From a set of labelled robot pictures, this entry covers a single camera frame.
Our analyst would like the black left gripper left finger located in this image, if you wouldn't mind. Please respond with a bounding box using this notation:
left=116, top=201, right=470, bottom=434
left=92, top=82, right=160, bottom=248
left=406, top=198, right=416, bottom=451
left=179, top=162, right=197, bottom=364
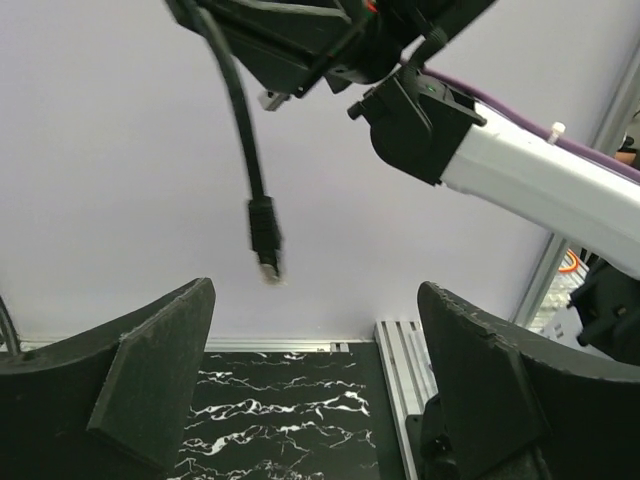
left=1, top=278, right=216, bottom=479

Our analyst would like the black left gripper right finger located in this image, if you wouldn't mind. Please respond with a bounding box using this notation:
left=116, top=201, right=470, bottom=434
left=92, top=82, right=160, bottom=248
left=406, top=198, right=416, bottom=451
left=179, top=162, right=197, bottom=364
left=417, top=282, right=639, bottom=479

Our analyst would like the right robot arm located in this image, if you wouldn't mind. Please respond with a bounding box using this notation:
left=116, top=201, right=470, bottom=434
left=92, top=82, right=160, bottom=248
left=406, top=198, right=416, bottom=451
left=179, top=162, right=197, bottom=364
left=168, top=1, right=639, bottom=364

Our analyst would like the thin black ethernet cable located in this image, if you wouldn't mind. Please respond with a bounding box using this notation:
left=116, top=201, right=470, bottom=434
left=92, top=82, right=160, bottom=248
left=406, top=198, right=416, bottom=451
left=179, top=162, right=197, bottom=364
left=189, top=0, right=286, bottom=286

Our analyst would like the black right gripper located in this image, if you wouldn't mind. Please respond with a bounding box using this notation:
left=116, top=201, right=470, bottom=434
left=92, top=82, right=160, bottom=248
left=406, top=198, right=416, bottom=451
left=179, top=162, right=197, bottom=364
left=164, top=0, right=451, bottom=99

